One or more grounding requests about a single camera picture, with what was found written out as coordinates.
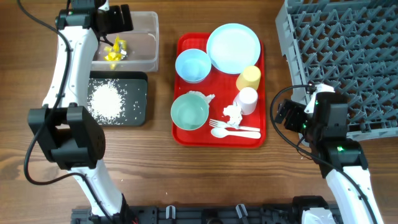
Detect yellow snack wrapper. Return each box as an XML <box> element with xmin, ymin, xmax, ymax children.
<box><xmin>103</xmin><ymin>35</ymin><xmax>127</xmax><ymax>70</ymax></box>

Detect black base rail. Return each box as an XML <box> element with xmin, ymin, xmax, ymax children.
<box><xmin>70</xmin><ymin>195</ymin><xmax>346</xmax><ymax>224</ymax></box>

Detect pile of white rice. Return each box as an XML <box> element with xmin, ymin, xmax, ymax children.
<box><xmin>87</xmin><ymin>79</ymin><xmax>141</xmax><ymax>125</ymax></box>

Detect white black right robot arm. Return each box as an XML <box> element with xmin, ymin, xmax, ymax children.
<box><xmin>270</xmin><ymin>84</ymin><xmax>383</xmax><ymax>223</ymax></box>

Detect white tissue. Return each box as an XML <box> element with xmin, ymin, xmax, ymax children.
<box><xmin>188</xmin><ymin>91</ymin><xmax>215</xmax><ymax>106</ymax></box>

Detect black tray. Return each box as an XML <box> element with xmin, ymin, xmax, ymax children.
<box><xmin>86</xmin><ymin>71</ymin><xmax>149</xmax><ymax>127</ymax></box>

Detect mint green bowl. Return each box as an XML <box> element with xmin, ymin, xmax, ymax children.
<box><xmin>170</xmin><ymin>93</ymin><xmax>209</xmax><ymax>131</ymax></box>

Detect white plastic spoon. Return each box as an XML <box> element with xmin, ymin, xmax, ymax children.
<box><xmin>211</xmin><ymin>128</ymin><xmax>261</xmax><ymax>139</ymax></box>

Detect clear plastic bin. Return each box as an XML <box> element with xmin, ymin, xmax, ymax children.
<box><xmin>91</xmin><ymin>11</ymin><xmax>159</xmax><ymax>72</ymax></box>

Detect yellow plastic cup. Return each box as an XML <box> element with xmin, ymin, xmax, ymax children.
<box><xmin>236</xmin><ymin>65</ymin><xmax>261</xmax><ymax>90</ymax></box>

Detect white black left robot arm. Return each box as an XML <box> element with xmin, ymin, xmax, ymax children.
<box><xmin>23</xmin><ymin>1</ymin><xmax>139</xmax><ymax>223</ymax></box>

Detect grey dishwasher rack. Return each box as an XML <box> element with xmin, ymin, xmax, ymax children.
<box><xmin>275</xmin><ymin>0</ymin><xmax>397</xmax><ymax>141</ymax></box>

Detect white napkin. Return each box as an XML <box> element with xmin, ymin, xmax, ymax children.
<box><xmin>223</xmin><ymin>102</ymin><xmax>243</xmax><ymax>129</ymax></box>

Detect white plastic cup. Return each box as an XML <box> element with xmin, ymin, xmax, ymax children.
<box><xmin>233</xmin><ymin>87</ymin><xmax>259</xmax><ymax>115</ymax></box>

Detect red serving tray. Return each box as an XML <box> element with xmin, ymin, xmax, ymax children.
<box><xmin>172</xmin><ymin>50</ymin><xmax>266</xmax><ymax>148</ymax></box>

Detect white plastic fork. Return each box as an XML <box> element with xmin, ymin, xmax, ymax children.
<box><xmin>209</xmin><ymin>119</ymin><xmax>261</xmax><ymax>132</ymax></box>

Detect light blue bowl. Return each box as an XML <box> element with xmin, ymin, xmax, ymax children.
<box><xmin>175</xmin><ymin>49</ymin><xmax>212</xmax><ymax>83</ymax></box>

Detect light blue plate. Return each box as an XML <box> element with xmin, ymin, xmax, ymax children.
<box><xmin>206</xmin><ymin>23</ymin><xmax>261</xmax><ymax>75</ymax></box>

